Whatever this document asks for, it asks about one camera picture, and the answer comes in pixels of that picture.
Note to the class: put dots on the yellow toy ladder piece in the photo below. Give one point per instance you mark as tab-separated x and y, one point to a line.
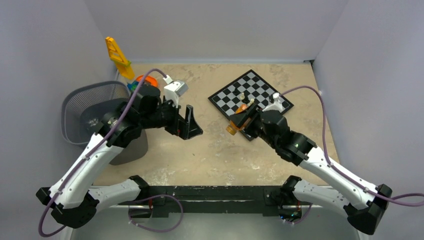
116	55

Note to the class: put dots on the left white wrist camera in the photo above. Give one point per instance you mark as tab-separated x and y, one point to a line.
173	90

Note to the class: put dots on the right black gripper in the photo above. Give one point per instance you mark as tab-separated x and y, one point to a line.
240	119

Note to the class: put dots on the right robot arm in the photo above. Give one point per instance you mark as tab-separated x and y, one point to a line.
361	202

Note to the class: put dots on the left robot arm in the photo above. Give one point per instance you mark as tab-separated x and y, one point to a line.
71	200

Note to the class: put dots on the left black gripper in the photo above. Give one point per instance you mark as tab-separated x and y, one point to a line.
185	127

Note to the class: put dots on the black and white chessboard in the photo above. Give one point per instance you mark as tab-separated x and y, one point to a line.
251	84

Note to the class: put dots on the clear bottle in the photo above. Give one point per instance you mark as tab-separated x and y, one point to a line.
91	124

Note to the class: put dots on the orange juice bottle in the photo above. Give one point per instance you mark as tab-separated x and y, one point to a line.
241	118

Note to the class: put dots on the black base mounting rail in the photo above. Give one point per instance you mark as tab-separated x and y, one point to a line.
266	200

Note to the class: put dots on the orange ring toy with blocks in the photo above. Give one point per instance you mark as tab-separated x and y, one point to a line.
149	80

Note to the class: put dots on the grey mesh waste bin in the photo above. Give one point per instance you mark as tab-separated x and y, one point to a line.
91	101

